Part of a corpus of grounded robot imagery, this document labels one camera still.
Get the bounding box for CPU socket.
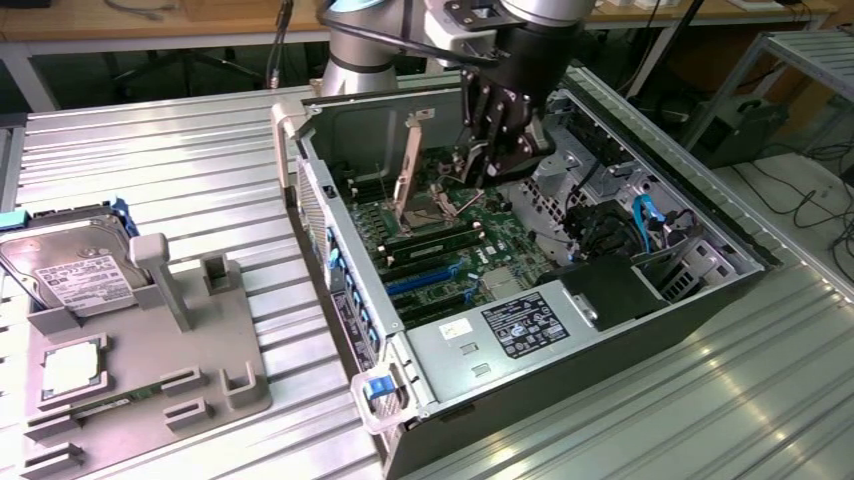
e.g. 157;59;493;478
396;199;461;236

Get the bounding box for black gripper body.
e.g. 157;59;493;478
475;20;585;102

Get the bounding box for hard disk with blue bracket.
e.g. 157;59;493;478
0;197;141;241

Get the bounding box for grey parts rack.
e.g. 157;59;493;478
0;232;272;480

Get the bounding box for silver power supply unit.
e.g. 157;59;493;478
403;279;601;406

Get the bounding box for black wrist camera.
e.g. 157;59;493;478
443;0;515;30

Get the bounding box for silver hard disk with label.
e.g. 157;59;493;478
0;217;152;319

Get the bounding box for black open PC case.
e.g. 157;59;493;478
269;58;785;480

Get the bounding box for black expansion slots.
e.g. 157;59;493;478
392;292;468;321

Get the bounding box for blue card retainer clips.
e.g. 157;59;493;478
324;227;388;351

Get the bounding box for metal socket cover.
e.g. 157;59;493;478
429;180;499;216

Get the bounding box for black box on floor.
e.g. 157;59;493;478
699;97;792;169

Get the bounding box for black hanging cable with plug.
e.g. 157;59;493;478
265;0;294;90

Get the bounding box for blue expansion slot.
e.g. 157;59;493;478
384;264;465;296

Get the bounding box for green motherboard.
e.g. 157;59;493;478
342;159;575;329

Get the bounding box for black installed RAM stick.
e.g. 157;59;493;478
379;227;485;266

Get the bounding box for thin locking lever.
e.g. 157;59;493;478
375;163;395;207

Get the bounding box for black RAM slots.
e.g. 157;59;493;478
345;171;403;204

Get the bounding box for wooden desk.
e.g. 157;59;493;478
0;0;835;46

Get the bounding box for green RAM stick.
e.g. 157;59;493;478
65;382;165;416

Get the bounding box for silver CPU chip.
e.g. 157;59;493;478
40;342;108;391

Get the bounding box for metal slatted side table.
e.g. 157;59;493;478
685;27;854;151

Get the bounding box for silver disk bay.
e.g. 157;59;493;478
632;239;739;301

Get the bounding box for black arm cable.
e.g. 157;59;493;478
316;8;501;70

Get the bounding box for silver chipset heatsink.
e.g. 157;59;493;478
479;267;528;296

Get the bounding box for black chair base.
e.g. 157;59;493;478
109;47;265;92

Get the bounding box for blue disk wire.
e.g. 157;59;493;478
629;192;668;256

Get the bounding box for grey cable on desk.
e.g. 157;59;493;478
102;0;165;22

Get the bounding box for silver perforated drive cage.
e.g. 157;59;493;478
505;119;641;261

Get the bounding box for graphics card with metal bracket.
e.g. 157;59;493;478
392;109;492;224

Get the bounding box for black floor cables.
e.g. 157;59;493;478
729;144;854;251

